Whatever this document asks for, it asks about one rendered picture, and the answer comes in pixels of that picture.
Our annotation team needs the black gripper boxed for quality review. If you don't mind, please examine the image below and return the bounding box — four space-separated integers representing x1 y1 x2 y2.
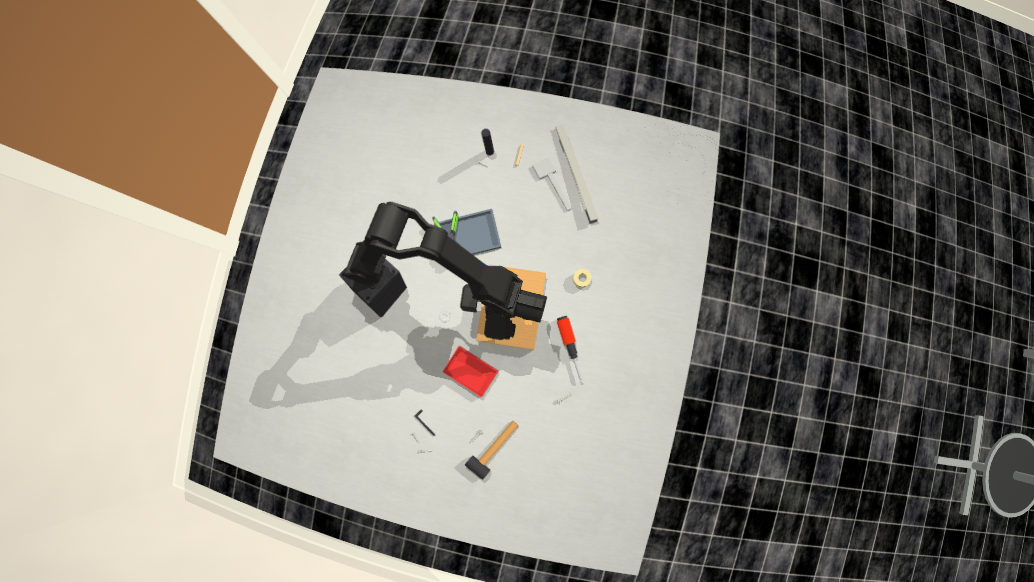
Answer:
460 284 501 314

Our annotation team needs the tan short cylinder with hole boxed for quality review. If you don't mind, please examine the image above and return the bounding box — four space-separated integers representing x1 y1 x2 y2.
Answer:
573 269 591 288

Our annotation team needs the red screwdriver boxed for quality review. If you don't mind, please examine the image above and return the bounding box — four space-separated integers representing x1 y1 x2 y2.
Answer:
557 315 583 382

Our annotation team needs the black mallet with wooden handle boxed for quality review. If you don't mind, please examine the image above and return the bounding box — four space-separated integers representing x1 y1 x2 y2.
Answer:
465 421 519 480

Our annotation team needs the red open tray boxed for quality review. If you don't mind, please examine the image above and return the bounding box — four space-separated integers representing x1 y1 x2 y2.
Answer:
443 346 498 397

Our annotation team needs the light wooden board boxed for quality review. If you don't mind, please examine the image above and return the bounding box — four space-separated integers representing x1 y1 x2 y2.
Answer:
476 267 546 350

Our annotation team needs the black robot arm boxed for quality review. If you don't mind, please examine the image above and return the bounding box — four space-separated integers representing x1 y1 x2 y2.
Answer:
344 202 547 340

